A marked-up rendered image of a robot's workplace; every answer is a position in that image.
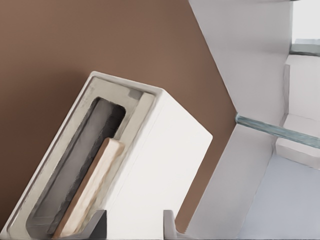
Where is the white oven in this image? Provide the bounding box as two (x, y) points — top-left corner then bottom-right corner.
(0, 71), (214, 240)

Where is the oven door with dark window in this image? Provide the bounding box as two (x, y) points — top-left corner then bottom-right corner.
(6, 76), (144, 240)

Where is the pale oven door handle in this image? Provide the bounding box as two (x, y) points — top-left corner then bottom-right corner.
(51, 138), (126, 239)

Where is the silver frame post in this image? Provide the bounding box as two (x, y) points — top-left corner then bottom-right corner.
(289, 38), (320, 57)
(234, 111), (320, 152)

